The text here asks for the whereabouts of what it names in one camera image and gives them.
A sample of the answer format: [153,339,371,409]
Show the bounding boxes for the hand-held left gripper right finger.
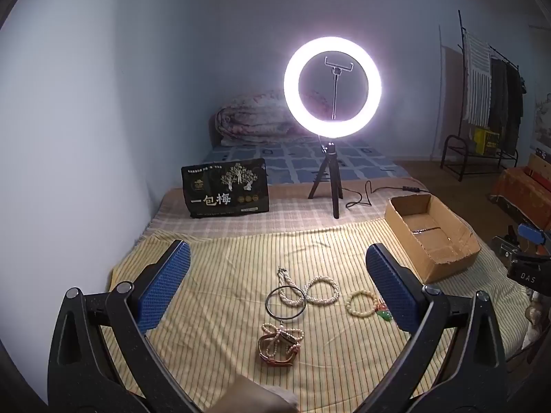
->
[365,242,509,413]

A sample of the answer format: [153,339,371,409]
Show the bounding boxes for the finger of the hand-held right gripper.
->
[518,224,549,244]

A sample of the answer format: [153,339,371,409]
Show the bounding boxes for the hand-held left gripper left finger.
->
[47,240,191,413]

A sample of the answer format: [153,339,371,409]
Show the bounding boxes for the cream beaded bracelet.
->
[345,291,380,318]

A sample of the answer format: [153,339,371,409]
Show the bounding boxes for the cardboard box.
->
[384,193,482,285]

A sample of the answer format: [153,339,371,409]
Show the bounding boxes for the double-strand pearl bracelet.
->
[303,276,339,305]

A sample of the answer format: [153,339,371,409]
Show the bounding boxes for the long pearl necklace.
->
[278,268,307,307]

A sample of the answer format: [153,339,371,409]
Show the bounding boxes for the black bangle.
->
[266,286,307,321]

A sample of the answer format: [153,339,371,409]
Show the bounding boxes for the small pearl bracelet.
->
[262,322,303,347]

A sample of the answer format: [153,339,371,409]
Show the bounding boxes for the brown strap wristwatch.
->
[257,331,301,367]

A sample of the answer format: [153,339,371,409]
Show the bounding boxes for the wooden box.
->
[527,150,551,181]

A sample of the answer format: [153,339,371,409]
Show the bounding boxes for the yellow striped cloth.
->
[107,219,531,413]

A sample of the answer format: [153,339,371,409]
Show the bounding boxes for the yellow box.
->
[474,127,501,154]

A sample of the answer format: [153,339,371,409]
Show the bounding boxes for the black snack bag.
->
[181,159,270,220]

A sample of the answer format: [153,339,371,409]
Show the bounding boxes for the black metal shoe rack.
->
[440,134,520,182]

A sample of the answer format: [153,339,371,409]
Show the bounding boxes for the black tripod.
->
[308,135,345,219]

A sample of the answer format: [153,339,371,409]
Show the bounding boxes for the dark hanging garments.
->
[488,57,524,156]

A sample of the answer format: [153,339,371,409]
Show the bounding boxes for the beige cloth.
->
[231,374,301,413]

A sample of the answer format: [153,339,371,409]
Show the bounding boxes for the blue patterned bed sheet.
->
[201,137,412,187]

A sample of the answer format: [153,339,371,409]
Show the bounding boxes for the white striped garment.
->
[462,32,492,125]

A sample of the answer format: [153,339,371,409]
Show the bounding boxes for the rolled floral quilt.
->
[214,89,330,147]

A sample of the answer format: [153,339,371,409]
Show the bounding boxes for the black clothes rack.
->
[457,10,525,161]

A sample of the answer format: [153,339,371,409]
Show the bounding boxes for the black power cable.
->
[344,180,428,208]

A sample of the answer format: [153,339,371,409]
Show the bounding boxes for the white ring light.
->
[283,36,382,142]

